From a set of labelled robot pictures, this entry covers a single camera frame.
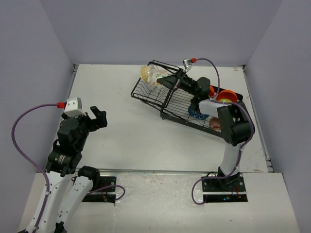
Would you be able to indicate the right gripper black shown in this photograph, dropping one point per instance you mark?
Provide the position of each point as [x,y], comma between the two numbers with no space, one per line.
[171,81]

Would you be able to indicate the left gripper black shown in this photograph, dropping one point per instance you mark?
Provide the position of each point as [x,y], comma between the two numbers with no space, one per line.
[100,117]

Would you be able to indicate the floral leaf pattern bowl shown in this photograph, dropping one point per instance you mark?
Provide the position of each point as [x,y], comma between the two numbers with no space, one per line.
[153,75]

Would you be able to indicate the yellow sun pattern bowl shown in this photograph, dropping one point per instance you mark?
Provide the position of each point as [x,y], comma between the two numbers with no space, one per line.
[146,73]

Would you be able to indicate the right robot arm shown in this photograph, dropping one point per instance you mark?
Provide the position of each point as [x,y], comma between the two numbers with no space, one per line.
[236,126]

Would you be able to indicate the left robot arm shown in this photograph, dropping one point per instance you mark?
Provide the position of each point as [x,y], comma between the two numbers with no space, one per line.
[65,187]

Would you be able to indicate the orange bowl rear row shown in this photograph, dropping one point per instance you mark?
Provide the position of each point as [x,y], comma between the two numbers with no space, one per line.
[211,91]

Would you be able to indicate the orange bowl row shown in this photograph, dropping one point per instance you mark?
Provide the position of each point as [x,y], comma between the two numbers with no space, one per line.
[211,91]
[226,94]

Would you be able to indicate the blue triangle pattern bowl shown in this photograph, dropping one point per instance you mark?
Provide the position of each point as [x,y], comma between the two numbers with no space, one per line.
[196,114]

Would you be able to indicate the orange bowl front row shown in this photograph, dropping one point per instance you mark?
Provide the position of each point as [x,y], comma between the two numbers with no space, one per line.
[226,94]

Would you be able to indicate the lime green bowl front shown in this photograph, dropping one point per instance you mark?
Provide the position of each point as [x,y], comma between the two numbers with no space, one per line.
[229,100]

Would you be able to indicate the red diamond pattern bowl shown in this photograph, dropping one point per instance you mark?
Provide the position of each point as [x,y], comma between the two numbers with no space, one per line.
[214,124]

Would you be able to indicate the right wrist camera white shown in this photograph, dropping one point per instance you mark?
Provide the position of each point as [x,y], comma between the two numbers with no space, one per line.
[187,63]

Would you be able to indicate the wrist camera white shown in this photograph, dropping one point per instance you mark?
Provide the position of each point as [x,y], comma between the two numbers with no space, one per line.
[73,107]
[187,63]

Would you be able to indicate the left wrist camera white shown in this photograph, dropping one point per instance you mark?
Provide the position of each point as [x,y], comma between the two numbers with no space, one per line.
[73,107]

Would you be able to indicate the black wire dish rack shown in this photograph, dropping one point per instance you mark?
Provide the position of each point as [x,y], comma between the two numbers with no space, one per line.
[172,104]

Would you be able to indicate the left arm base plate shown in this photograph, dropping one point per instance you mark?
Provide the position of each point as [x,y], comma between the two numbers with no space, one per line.
[103,196]

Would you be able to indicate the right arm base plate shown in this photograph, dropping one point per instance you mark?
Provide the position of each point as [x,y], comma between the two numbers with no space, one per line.
[214,191]

